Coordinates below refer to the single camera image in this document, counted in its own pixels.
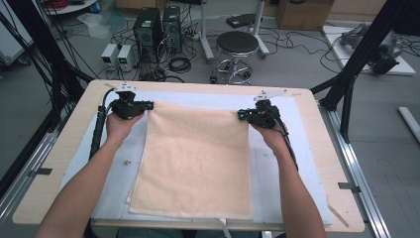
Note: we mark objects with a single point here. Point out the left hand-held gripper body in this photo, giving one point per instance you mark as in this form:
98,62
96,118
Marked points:
127,107

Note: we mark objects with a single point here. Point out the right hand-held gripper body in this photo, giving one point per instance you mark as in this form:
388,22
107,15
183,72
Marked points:
264,117

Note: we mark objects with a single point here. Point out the beige towel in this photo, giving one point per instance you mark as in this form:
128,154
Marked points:
191,158

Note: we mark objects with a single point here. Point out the person's left hand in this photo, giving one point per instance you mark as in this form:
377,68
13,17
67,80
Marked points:
119,129

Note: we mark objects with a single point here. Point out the person's right hand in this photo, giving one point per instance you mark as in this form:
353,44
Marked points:
272,139

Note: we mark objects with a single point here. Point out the beige tape piece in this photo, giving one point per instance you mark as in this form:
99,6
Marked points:
109,86

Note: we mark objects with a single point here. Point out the white grid mat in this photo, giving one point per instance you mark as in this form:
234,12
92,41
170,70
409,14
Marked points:
198,97

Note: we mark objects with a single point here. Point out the white power supply unit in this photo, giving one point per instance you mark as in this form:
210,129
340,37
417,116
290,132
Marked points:
125,56
109,54

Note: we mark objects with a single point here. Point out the black round stool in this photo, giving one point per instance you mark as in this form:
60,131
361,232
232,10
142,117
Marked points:
237,42

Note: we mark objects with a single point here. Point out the large black computer tower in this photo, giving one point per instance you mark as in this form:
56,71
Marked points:
147,33

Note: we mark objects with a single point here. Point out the small black computer tower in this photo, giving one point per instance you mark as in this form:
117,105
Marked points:
172,29

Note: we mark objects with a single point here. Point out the white power strip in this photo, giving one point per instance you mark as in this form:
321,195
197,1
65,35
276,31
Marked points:
194,36

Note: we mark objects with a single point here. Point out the clear plastic bag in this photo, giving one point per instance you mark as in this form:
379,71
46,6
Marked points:
95,24

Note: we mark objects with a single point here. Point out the black flat device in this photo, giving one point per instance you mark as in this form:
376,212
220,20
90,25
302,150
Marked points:
241,20

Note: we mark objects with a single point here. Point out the white stand leg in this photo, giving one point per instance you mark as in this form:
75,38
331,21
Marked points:
259,16
203,26

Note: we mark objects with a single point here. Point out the white base board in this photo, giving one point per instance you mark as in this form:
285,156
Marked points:
333,43

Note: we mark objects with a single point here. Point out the cardboard box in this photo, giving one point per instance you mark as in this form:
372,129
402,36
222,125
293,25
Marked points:
303,15

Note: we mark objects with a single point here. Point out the round white table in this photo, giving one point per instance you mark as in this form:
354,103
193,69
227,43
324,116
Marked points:
76,7

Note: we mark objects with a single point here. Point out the thin wooden stick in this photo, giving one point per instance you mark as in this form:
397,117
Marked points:
337,215

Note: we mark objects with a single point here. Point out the white cabinet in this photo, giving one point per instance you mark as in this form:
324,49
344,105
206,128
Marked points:
10,43

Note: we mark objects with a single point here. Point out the white tube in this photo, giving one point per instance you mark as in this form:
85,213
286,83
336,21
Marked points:
407,119

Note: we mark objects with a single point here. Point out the aluminium rail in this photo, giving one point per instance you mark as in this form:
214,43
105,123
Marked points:
18,190
348,158

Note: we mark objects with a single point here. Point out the black rail clip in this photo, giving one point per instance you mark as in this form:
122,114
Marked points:
349,187
41,171

